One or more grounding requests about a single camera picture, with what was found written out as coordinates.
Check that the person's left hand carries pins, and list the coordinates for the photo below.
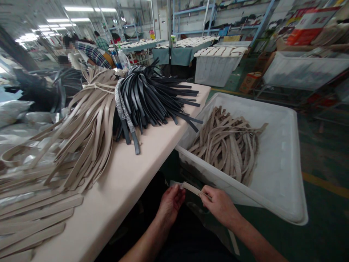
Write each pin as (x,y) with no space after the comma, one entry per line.
(170,202)

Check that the person's right hand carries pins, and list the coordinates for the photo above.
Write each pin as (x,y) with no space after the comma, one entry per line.
(221,204)

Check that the person's right thumb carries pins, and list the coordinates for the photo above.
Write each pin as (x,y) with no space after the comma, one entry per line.
(205,197)

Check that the person's left fingers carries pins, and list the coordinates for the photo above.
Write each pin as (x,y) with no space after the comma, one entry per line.
(169,193)

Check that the person's right fingers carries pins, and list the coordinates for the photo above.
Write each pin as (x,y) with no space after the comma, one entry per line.
(209,189)

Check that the person's left thumb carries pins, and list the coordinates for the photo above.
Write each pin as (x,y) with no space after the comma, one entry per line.
(182,192)

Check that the clear plastic film strip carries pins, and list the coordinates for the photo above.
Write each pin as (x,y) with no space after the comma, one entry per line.
(174,183)

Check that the long white work table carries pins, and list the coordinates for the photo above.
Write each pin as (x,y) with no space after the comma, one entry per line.
(131,169)

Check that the white plastic bin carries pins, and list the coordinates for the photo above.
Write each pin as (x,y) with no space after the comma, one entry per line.
(272,169)

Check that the small cardboard box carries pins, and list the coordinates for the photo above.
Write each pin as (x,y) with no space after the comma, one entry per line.
(250,82)

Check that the white bin with cream pieces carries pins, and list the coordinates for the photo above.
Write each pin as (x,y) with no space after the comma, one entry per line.
(218,64)

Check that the clear plastic water bottle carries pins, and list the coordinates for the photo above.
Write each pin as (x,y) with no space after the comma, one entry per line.
(124,60)

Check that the table with cream leather pieces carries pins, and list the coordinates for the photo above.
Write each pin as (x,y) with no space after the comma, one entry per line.
(169,49)

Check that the large white cart bin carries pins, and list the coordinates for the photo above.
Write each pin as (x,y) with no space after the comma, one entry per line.
(305,69)

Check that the crumpled clear plastic bags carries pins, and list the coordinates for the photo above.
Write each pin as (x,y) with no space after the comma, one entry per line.
(21,131)

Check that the blue metal shelving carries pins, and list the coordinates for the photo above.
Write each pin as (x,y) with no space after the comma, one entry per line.
(218,19)

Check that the red and white carton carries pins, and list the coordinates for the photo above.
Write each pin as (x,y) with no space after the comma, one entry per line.
(310,26)

